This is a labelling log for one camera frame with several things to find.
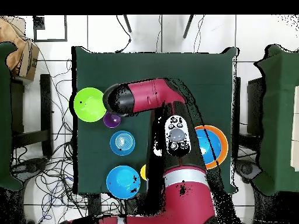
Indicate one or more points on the small blue ridged bowl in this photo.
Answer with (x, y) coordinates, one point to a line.
(122, 143)

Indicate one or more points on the yellow cup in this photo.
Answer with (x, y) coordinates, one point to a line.
(143, 172)

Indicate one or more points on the large blue bowl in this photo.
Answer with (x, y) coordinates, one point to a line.
(122, 180)
(210, 140)

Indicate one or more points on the large orange bowl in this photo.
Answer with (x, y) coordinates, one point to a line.
(225, 144)

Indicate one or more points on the purple cup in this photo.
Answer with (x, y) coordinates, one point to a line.
(111, 122)

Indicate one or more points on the large green bowl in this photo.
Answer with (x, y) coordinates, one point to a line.
(88, 105)

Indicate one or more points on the dark green tablecloth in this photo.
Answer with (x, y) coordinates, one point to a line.
(116, 65)

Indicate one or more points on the black power brick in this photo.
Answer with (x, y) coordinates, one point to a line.
(94, 205)

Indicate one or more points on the black tripod leg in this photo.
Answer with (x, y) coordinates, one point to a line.
(188, 26)
(127, 23)

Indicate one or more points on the black floor stand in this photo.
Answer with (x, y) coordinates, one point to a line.
(46, 105)

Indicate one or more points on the black box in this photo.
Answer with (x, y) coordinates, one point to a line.
(254, 105)

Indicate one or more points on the green cloth side table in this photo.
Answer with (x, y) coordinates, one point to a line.
(4, 116)
(278, 116)

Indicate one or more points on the cardboard box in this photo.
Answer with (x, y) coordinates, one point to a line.
(29, 58)

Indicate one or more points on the black robot pedestal leg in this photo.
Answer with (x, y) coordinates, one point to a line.
(247, 169)
(30, 166)

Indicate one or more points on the black square floor frame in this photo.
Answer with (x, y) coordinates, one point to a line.
(38, 23)

